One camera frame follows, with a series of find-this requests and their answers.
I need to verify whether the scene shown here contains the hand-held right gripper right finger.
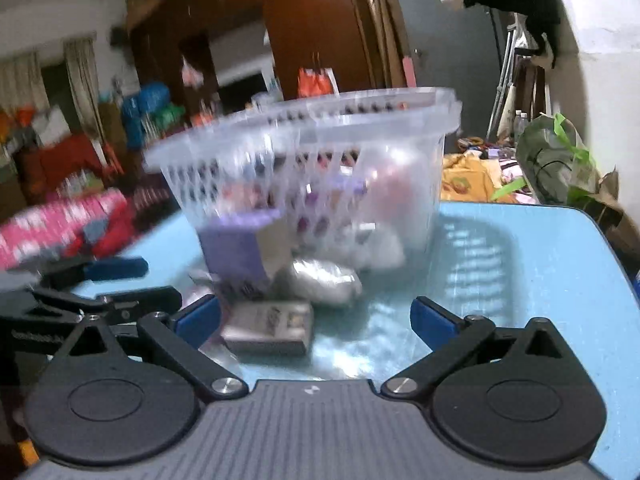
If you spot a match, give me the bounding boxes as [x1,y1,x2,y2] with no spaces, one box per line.
[381,296,581,399]

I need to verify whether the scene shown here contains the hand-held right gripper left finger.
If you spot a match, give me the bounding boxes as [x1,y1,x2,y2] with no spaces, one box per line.
[47,295,249,402]

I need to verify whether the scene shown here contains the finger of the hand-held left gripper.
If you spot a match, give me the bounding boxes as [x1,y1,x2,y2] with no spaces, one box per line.
[30,286,183,323]
[42,257,149,291]

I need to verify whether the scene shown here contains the grey carton box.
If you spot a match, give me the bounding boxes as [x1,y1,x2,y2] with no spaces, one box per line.
[220,301,315,357]

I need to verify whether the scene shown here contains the purple white box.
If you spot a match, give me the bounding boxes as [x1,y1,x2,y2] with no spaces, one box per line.
[196,209,288,288]

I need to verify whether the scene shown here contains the clear plastic bag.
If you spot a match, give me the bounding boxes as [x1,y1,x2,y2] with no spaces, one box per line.
[286,257,364,307]

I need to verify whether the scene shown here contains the white plastic basket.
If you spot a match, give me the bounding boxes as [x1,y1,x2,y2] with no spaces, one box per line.
[144,87,464,262]

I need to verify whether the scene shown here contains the pink printed blanket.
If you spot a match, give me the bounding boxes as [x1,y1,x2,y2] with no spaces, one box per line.
[0,191,132,272]

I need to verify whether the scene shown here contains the red cloth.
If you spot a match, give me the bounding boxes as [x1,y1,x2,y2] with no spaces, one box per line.
[19,134,122,187]

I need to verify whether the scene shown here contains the yellow cloth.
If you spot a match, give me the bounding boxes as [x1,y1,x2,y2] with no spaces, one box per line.
[442,152,522,204]

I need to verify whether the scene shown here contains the blue plastic bags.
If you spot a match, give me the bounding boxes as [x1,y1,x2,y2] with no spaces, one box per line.
[122,84,172,150]

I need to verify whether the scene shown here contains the patterned curtain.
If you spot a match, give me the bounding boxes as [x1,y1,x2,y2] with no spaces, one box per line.
[0,36,102,147]

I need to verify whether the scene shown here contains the green taped plastic bag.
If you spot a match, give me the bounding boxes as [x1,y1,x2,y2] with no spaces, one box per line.
[515,114,602,207]

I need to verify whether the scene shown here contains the brown paper bag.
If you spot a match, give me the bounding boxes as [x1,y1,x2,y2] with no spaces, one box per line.
[574,170,640,263]

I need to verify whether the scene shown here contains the white red plastic bag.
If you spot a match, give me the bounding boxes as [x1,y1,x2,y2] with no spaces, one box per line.
[180,57,204,87]

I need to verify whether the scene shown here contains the black television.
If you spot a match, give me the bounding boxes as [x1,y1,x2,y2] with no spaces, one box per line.
[215,71,272,107]

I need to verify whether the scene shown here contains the metal crutches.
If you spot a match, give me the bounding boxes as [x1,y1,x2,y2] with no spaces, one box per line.
[486,24,522,142]

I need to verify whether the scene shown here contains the orange white plastic bag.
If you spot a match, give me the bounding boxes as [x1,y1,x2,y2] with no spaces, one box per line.
[298,67,335,98]

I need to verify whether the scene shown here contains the grey door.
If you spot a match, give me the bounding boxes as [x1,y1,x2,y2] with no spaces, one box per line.
[390,0,507,128]

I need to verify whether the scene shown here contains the wooden sticks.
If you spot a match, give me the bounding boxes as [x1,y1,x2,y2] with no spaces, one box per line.
[349,0,407,92]

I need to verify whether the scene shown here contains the brown wooden wardrobe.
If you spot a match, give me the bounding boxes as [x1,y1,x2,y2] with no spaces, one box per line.
[125,0,393,128]

